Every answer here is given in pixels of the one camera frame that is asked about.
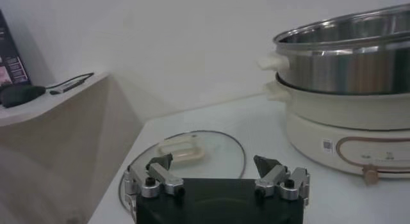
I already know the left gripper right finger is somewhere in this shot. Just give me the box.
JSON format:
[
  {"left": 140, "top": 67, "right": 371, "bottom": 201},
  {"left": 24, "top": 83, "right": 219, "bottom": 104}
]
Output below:
[{"left": 252, "top": 154, "right": 311, "bottom": 207}]

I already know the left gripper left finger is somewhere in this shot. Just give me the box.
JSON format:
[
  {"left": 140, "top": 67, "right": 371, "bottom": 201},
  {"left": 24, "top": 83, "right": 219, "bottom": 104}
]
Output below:
[{"left": 123, "top": 152, "right": 186, "bottom": 220}]

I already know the stainless steel steamer basket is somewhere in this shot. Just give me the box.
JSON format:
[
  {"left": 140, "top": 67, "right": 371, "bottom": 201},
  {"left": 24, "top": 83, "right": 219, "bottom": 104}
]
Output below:
[{"left": 257, "top": 3, "right": 410, "bottom": 95}]

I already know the round glass pot lid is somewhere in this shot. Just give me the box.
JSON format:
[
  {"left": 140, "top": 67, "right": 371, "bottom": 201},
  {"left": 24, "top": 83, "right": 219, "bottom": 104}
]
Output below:
[{"left": 117, "top": 130, "right": 247, "bottom": 213}]

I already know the cream electric cooking pot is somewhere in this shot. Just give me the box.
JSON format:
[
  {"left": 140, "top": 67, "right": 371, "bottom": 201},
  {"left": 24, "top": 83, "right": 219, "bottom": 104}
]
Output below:
[{"left": 264, "top": 79, "right": 410, "bottom": 185}]

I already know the white side table with mouse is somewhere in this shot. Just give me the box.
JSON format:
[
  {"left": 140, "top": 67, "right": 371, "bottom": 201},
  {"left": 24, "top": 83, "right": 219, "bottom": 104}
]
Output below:
[{"left": 0, "top": 72, "right": 111, "bottom": 127}]

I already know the grey usb hub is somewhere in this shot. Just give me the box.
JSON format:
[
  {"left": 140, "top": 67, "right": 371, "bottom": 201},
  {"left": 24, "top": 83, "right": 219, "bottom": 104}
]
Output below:
[{"left": 49, "top": 79, "right": 87, "bottom": 95}]

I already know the black computer mouse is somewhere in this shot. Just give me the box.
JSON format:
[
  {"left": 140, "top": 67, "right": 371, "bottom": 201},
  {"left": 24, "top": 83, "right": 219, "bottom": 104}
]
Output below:
[{"left": 0, "top": 84, "right": 47, "bottom": 109}]

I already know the black laptop dark screen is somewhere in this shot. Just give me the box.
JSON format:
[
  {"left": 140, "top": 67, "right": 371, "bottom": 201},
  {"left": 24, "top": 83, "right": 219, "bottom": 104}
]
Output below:
[{"left": 0, "top": 9, "right": 32, "bottom": 87}]

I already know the black usb hub cable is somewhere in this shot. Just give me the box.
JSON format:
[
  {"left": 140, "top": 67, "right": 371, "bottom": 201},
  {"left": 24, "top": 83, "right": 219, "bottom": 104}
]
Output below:
[{"left": 44, "top": 72, "right": 95, "bottom": 90}]

